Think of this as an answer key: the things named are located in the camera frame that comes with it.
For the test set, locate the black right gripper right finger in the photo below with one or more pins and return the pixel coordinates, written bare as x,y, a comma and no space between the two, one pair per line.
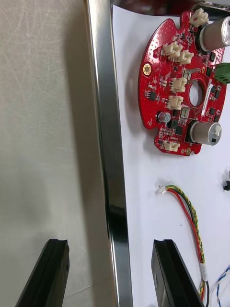
172,275

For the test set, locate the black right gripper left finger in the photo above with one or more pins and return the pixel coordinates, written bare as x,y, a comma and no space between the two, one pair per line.
48,275

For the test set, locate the round red circuit board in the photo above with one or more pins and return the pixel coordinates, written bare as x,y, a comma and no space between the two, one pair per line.
158,79

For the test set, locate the white paper sheet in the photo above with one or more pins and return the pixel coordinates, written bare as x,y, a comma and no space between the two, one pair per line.
143,216

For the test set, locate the steel tray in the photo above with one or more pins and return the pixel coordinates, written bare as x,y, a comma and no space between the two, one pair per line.
107,120

